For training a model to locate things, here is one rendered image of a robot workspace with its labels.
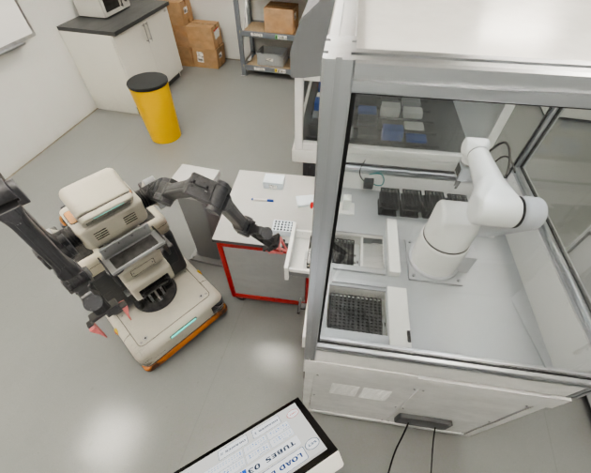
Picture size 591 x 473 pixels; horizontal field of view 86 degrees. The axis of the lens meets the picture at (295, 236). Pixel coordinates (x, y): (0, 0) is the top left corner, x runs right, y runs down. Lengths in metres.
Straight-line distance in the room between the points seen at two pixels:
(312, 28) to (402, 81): 1.41
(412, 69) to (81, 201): 1.19
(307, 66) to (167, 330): 1.72
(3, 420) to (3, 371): 0.33
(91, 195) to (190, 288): 1.10
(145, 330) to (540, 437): 2.40
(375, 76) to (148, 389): 2.22
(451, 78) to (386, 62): 0.08
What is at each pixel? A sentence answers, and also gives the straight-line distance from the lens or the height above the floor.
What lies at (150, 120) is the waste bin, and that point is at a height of 0.30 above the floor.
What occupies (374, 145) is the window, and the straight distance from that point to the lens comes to 0.51.
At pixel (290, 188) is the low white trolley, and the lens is 2.09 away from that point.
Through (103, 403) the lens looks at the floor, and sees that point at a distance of 2.49.
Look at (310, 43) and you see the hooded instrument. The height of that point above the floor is 1.54.
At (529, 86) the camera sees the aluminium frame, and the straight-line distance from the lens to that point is 0.50.
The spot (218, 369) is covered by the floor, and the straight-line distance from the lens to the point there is 2.30.
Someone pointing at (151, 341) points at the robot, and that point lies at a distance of 2.18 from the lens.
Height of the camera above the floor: 2.15
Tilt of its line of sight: 50 degrees down
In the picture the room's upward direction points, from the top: straight up
